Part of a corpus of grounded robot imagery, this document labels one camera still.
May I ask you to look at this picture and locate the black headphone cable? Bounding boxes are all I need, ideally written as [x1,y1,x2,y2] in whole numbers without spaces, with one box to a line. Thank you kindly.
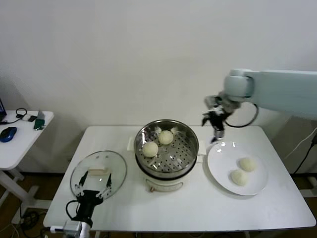
[0,108,28,124]

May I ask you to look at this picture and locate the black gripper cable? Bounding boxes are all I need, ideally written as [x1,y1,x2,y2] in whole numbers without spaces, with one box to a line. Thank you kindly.
[224,102,260,128]
[65,200,81,221]

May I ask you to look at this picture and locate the blue computer mouse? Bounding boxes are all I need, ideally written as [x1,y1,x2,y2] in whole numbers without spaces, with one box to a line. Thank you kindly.
[0,126,17,143]

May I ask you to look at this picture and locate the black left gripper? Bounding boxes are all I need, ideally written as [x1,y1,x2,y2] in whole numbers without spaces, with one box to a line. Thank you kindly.
[74,170,113,223]

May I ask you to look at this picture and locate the stainless steel steamer basket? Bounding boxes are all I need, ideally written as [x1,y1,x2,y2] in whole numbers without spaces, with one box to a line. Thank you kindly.
[134,119,200,179]

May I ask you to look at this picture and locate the black power cable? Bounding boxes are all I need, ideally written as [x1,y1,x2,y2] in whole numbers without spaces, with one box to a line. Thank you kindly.
[293,132,317,174]

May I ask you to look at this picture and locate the large white plate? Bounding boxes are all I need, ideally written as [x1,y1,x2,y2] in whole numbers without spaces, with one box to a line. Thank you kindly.
[207,141,269,196]

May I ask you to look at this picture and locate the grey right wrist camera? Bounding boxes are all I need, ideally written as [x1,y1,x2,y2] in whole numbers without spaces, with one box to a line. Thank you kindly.
[204,95,221,109]

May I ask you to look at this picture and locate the white stand foot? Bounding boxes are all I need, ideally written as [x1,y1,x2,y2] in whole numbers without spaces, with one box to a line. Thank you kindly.
[301,176,317,198]

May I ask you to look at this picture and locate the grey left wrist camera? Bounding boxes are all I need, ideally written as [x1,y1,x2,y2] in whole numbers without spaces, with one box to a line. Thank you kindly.
[51,220,84,238]

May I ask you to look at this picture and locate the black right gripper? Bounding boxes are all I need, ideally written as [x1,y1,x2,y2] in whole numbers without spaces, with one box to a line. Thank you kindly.
[201,111,226,145]

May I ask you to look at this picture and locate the black floor cables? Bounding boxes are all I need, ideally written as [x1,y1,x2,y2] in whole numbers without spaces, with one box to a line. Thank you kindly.
[9,208,48,238]

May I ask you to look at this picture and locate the dark laptop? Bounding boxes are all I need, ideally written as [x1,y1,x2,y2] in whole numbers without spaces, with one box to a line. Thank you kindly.
[0,98,7,122]

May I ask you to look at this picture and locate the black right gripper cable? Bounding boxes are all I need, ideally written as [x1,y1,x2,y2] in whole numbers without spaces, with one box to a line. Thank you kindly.
[224,102,260,128]

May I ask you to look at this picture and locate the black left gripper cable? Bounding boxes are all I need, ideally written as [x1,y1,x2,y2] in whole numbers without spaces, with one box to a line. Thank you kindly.
[65,200,81,221]

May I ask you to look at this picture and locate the white side table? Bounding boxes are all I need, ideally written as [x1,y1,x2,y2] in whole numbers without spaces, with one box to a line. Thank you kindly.
[0,110,54,219]

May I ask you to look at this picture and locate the white electric cooking pot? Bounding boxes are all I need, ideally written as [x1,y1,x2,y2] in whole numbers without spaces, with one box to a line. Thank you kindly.
[126,137,207,193]

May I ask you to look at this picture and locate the green card holder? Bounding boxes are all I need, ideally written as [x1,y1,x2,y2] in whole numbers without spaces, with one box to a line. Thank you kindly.
[33,118,47,131]

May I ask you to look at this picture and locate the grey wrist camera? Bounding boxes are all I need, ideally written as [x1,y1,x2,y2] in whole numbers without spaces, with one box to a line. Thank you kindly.
[51,220,84,238]
[204,95,221,109]

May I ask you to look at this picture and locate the white steamed baozi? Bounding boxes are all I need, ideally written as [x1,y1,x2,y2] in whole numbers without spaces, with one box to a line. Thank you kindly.
[238,157,257,172]
[158,130,173,145]
[230,170,249,186]
[142,141,159,158]

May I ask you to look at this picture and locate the round glass pot lid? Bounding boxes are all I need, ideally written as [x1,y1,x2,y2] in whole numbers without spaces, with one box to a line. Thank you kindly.
[70,150,128,202]

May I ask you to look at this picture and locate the white wall cable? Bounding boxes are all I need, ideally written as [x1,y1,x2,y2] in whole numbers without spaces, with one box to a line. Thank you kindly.
[283,126,317,160]

